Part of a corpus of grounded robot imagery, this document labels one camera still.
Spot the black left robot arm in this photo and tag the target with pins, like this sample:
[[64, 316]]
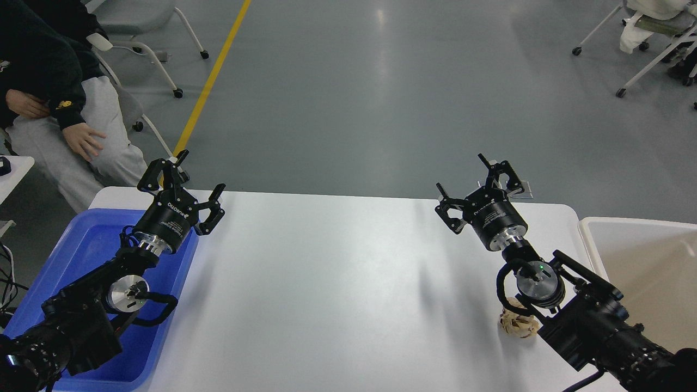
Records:
[[83, 322]]

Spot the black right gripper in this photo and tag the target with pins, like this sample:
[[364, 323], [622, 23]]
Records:
[[495, 218]]

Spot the brown paper ball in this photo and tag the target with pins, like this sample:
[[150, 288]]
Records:
[[517, 325]]

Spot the beige plastic bin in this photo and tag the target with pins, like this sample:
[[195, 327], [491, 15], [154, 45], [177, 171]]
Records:
[[654, 264]]

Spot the white side table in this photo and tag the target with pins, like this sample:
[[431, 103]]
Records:
[[14, 169]]

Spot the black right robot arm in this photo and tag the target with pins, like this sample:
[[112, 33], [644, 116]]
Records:
[[582, 317]]

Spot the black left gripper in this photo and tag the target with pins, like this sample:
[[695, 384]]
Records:
[[167, 222]]

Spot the right metal floor plate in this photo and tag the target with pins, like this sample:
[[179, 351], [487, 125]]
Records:
[[525, 192]]

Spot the seated person in black top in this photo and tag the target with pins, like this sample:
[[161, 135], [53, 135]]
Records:
[[58, 107]]

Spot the white rolling chair right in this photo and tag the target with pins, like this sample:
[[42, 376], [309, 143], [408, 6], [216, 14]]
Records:
[[674, 19]]

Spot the white rolling chair left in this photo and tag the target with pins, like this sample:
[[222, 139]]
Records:
[[124, 21]]

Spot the white rolling chair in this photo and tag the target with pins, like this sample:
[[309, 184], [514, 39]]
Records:
[[674, 19], [124, 21]]

